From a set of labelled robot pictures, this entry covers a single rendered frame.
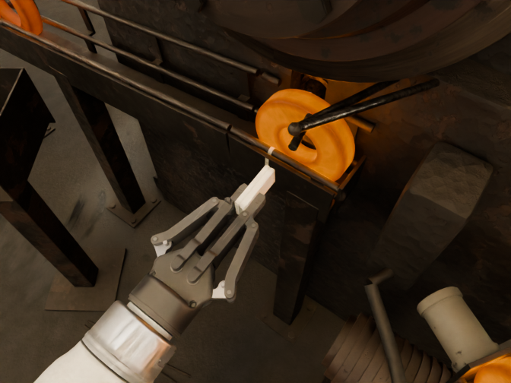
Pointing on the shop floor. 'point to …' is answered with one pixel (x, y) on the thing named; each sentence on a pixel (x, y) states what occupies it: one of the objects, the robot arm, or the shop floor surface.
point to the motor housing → (376, 357)
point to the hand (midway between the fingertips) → (255, 191)
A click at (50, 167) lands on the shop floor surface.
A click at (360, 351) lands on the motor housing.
